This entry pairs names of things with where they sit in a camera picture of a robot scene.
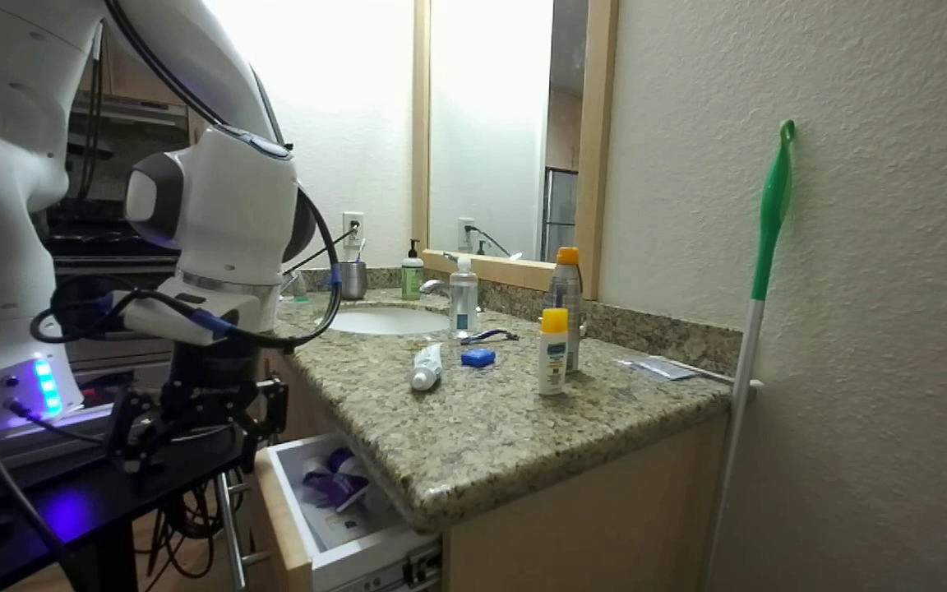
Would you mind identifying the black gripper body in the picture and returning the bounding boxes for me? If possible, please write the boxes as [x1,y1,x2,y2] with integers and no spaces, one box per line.
[157,341,290,444]

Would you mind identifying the wooden vanity cabinet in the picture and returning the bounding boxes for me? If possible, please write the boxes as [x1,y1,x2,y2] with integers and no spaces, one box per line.
[276,351,727,592]

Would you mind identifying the grey metal cup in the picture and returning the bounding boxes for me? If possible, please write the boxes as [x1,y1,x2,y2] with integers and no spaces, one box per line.
[337,261,367,301]

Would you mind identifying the open wooden drawer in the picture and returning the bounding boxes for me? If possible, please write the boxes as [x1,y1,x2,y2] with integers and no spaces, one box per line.
[248,433,444,592]

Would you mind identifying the yellow capped white bottle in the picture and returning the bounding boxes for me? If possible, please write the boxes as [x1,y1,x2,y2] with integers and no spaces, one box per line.
[540,311,568,399]

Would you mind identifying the small blue box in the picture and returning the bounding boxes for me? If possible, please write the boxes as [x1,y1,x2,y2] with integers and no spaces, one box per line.
[460,350,495,369]

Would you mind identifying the tall spray can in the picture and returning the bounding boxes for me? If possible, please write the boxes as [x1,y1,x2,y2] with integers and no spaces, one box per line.
[550,248,583,374]

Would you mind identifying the green handled mop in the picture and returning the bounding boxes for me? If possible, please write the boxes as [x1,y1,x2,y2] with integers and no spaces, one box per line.
[702,118,799,585]

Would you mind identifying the clear plastic bottle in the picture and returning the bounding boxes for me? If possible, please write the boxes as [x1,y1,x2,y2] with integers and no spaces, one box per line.
[449,254,480,337]

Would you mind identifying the wood framed mirror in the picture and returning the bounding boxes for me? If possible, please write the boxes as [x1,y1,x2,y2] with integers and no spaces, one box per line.
[411,0,621,301]

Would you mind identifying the white oval sink basin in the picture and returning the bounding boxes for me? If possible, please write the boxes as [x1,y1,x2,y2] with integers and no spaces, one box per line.
[332,306,448,337]

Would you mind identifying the green soap dispenser bottle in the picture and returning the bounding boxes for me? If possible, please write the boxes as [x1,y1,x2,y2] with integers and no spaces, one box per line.
[397,242,423,301]

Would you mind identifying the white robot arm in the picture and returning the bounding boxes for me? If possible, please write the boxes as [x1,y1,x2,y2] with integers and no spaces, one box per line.
[0,0,298,410]

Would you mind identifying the black robot table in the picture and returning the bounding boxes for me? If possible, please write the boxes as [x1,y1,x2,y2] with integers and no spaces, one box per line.
[0,396,262,592]

